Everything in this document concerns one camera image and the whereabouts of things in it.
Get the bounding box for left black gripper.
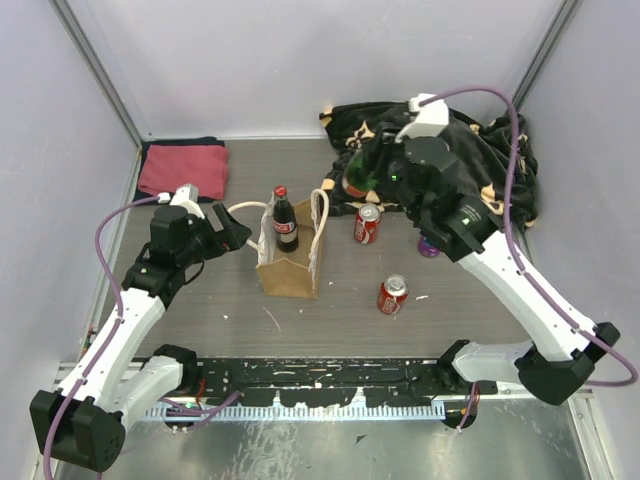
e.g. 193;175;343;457
178;203;251;267

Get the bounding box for green glass bottle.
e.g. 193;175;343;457
342;150;380;198

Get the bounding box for glass cola bottle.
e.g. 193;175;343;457
273;185;299;253

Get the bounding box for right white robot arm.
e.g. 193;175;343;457
363;127;620;405

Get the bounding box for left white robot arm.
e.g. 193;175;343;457
29;201;252;479

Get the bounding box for red cola can rear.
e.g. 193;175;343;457
354;204;381;245

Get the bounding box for red cola can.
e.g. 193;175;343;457
354;204;381;245
377;274;409;315

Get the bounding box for black floral fleece blanket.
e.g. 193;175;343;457
319;101;538;230

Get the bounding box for folded red cloth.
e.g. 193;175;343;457
137;143;230;199

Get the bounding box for purple soda can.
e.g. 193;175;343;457
418;235;440;258

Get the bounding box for red cola can front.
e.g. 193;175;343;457
377;274;409;315

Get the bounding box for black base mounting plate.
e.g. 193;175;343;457
168;357;471;408

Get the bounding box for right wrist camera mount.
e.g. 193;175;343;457
395;93;449;143

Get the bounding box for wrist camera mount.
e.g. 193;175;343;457
158;184;205;219
395;93;449;143

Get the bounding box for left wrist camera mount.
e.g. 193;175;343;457
158;184;205;219

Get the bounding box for aluminium frame rail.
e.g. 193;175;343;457
48;357;596;402

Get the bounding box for white slotted cable duct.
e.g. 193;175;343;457
144;402;446;422

